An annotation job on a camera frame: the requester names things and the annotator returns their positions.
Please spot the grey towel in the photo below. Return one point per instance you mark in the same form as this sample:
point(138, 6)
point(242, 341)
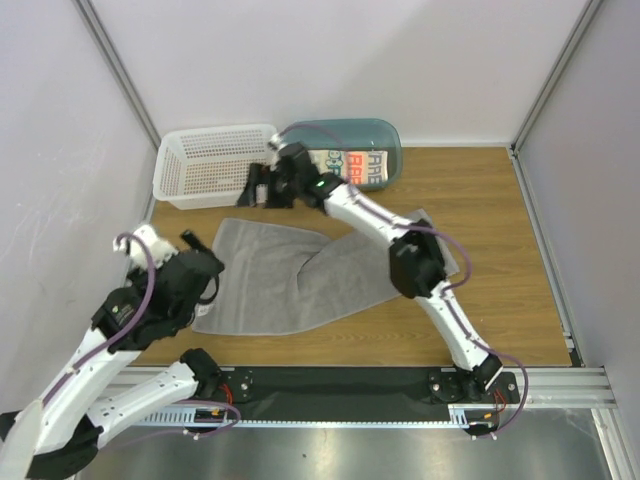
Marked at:
point(280, 280)

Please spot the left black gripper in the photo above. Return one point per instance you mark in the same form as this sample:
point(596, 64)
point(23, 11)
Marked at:
point(190, 237)

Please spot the white plastic basket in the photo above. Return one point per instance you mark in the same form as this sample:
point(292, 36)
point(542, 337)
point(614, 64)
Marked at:
point(208, 167)

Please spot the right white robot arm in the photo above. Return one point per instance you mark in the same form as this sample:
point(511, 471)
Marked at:
point(415, 258)

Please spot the aluminium frame rail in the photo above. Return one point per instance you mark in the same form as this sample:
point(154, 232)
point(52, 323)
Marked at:
point(539, 388)

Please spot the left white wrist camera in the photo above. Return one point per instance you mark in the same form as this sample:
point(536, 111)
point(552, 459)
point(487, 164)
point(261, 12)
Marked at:
point(144, 245)

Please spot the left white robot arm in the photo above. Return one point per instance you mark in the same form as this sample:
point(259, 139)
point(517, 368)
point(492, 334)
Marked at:
point(62, 431)

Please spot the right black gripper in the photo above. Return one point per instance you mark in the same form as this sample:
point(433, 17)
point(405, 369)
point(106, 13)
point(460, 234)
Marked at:
point(270, 187)

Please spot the orange white lettered towel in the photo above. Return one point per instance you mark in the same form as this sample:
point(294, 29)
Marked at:
point(364, 168)

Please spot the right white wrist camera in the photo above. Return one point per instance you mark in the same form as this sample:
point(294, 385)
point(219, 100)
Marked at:
point(276, 143)

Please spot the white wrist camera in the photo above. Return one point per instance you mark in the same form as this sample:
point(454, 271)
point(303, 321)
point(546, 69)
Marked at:
point(144, 245)
point(276, 143)

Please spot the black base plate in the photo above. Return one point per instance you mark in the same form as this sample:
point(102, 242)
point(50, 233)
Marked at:
point(353, 394)

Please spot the teal plastic tub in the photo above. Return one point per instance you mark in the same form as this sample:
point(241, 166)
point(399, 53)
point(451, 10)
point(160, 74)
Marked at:
point(359, 134)

